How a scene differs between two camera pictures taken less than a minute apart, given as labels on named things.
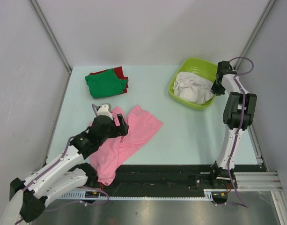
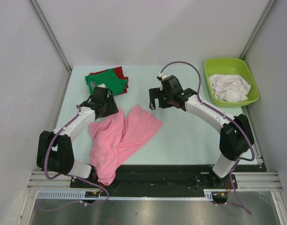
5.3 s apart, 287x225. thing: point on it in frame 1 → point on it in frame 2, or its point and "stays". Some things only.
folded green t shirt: x=105 y=84 stays
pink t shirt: x=114 y=151 stays
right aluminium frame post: x=255 y=33 stays
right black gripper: x=215 y=90 → x=156 y=93
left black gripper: x=120 y=130 → x=113 y=108
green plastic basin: x=207 y=69 → x=237 y=66
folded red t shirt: x=119 y=72 stays
